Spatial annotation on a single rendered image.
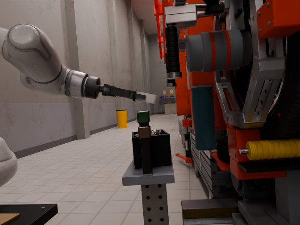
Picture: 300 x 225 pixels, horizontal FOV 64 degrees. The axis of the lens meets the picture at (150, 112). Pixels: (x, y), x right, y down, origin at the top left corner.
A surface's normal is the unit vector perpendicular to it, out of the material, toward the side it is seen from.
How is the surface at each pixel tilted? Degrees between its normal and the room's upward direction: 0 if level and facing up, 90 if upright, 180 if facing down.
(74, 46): 90
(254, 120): 67
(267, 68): 90
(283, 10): 90
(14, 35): 74
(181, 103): 90
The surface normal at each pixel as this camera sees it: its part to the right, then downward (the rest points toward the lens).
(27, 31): 0.21, -0.25
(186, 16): -0.07, 0.03
